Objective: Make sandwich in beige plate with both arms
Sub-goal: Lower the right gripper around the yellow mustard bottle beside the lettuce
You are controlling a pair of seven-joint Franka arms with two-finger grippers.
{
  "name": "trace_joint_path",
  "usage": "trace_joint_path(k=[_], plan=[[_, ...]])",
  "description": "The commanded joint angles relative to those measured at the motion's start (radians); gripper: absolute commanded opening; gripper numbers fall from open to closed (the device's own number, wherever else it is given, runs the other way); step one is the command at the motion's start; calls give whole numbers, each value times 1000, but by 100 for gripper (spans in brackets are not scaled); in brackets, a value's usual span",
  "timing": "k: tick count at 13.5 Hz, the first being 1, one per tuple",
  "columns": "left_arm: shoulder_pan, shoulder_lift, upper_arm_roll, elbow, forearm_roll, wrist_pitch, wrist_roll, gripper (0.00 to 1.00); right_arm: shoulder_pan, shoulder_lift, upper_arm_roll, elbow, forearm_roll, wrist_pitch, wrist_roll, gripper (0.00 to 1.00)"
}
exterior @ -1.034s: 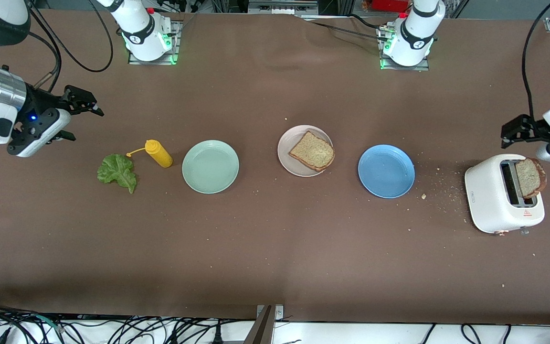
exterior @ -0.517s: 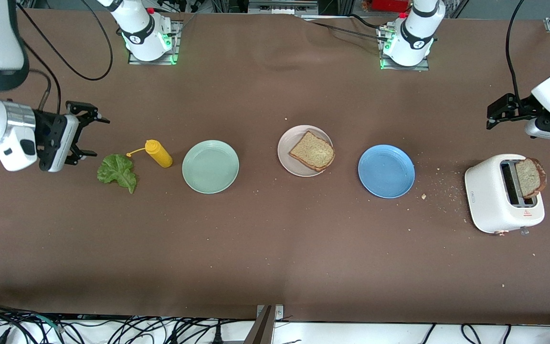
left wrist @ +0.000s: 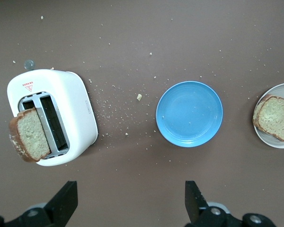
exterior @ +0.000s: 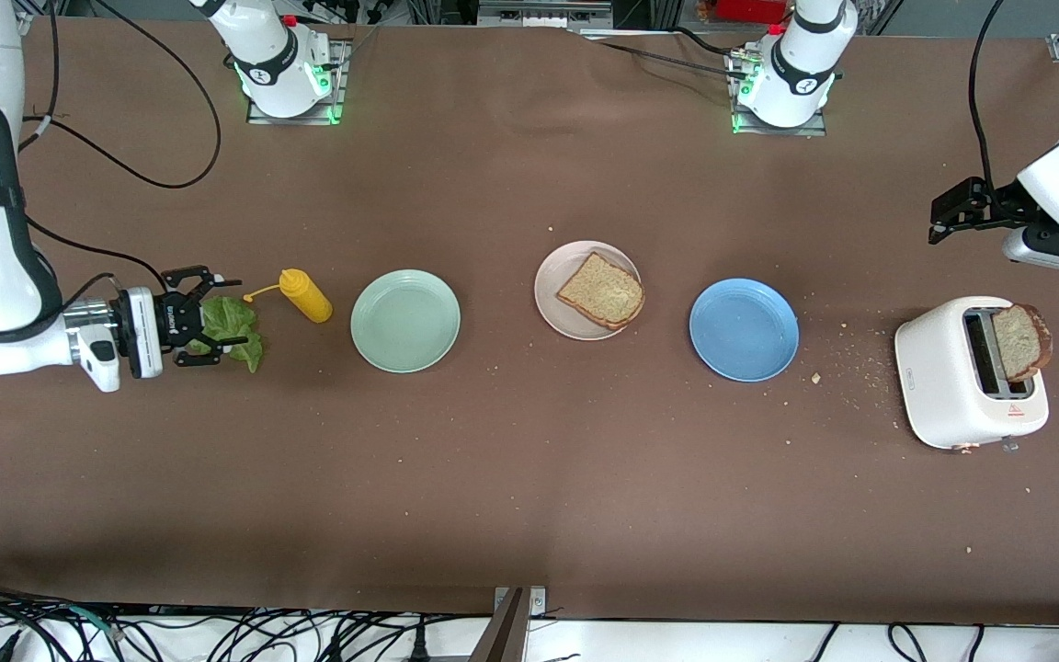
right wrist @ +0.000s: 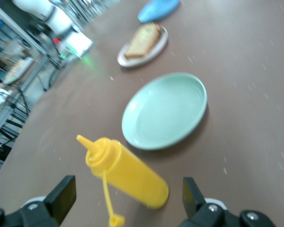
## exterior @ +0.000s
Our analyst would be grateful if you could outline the yellow mustard squeeze bottle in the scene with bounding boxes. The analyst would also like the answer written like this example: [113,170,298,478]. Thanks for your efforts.
[244,268,334,324]

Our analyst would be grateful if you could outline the tangled black floor cable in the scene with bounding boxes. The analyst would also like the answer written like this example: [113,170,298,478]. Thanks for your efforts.
[0,577,494,662]

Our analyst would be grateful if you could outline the red background box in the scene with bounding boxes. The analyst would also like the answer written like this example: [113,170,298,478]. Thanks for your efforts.
[700,0,788,24]

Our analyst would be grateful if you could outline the blue plate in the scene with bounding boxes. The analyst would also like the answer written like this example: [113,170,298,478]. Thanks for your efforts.
[689,279,801,382]

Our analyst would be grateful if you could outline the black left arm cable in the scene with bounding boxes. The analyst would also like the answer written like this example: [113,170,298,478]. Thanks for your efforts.
[968,0,1010,194]

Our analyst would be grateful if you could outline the green lettuce leaf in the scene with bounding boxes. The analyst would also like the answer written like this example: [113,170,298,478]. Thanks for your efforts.
[188,296,266,374]

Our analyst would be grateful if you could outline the brown crusted bread slice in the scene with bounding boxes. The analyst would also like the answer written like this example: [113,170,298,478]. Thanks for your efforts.
[555,252,646,332]
[991,303,1053,383]

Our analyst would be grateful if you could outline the grey metal table bracket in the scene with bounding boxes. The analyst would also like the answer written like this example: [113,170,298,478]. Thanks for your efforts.
[470,587,549,662]

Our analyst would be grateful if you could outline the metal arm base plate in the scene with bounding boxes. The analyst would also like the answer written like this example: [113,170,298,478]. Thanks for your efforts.
[732,46,828,137]
[246,37,348,126]

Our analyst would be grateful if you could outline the grey metal background box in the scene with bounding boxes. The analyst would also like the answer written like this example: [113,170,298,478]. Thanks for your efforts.
[479,0,613,29]

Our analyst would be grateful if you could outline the mint green plate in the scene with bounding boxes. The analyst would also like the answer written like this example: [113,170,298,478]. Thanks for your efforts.
[350,269,461,374]

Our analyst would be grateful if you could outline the thin black base cable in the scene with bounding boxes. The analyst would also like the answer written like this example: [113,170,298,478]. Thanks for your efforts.
[585,26,756,82]

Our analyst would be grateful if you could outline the white two-slot toaster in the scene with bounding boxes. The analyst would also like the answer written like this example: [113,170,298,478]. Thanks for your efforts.
[894,296,1051,453]

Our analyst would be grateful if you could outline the looped black floor cable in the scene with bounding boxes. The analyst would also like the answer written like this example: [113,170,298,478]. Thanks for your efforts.
[888,623,931,662]

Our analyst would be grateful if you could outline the beige plate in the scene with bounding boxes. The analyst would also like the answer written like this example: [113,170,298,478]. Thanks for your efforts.
[534,241,643,342]

